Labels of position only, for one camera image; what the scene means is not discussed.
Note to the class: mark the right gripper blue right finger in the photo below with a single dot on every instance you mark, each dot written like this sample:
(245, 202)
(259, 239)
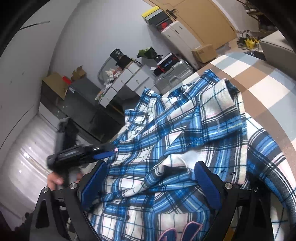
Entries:
(254, 221)

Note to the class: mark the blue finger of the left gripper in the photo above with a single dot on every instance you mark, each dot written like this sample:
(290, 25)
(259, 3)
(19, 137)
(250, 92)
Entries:
(100, 155)

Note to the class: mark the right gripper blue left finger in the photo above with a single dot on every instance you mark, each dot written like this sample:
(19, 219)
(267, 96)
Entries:
(48, 223)

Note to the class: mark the blue plaid flannel shirt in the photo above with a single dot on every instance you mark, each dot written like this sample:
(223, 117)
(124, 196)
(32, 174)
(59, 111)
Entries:
(150, 187)

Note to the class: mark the person's left hand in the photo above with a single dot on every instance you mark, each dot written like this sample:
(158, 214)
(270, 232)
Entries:
(54, 179)

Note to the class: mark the black refrigerator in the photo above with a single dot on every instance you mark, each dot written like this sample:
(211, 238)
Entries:
(100, 123)

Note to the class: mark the white curtain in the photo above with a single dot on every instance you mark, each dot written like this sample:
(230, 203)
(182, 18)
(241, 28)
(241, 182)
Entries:
(25, 172)

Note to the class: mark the dark tall wardrobe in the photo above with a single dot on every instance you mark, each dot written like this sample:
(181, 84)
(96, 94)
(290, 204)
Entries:
(53, 102)

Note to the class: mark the cardboard box on refrigerator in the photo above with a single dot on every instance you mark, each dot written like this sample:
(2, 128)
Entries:
(77, 74)

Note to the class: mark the white desk with drawers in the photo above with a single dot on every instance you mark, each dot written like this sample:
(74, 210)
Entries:
(135, 77)

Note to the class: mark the silver aluminium suitcase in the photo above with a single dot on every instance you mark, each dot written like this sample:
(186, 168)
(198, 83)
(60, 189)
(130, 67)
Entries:
(175, 75)

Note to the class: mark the black red shoe box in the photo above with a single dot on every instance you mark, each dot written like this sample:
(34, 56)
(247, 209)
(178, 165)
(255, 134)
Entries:
(166, 63)

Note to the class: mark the checked bed blanket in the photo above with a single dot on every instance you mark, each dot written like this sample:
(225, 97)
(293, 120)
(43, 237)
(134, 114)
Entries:
(268, 95)

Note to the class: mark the white narrow cabinet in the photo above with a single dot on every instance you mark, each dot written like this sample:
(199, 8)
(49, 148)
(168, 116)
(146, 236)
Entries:
(183, 40)

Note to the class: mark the cardboard box on floor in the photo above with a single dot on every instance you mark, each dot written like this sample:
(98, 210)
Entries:
(204, 53)

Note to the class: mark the stacked shoe boxes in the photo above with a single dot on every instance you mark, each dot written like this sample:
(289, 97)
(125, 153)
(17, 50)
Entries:
(157, 18)

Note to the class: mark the wooden door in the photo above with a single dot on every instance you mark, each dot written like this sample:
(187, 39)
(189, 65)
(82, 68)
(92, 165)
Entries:
(203, 18)

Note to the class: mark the grey padded bench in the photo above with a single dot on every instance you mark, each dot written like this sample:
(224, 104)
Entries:
(279, 53)

